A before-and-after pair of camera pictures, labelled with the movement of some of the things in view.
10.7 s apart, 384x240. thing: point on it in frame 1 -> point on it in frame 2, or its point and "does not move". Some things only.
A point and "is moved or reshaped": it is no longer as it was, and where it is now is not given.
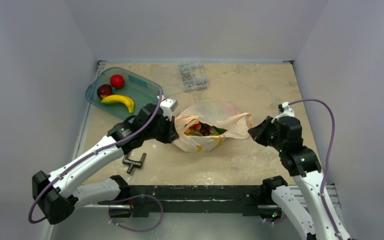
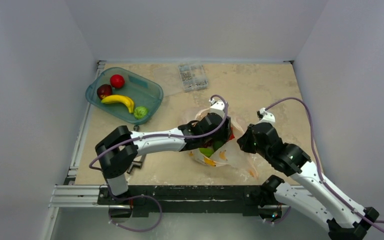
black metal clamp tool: x=134 y=163 does not move
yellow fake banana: x=116 y=98 does not move
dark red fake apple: x=103 y=90 does not move
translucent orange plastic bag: x=223 y=115 is moved or reshaped
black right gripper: x=263 y=131 -> x=247 y=140
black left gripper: x=171 y=134 -> x=224 y=133
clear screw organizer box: x=193 y=77 does not move
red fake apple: x=117 y=81 does not move
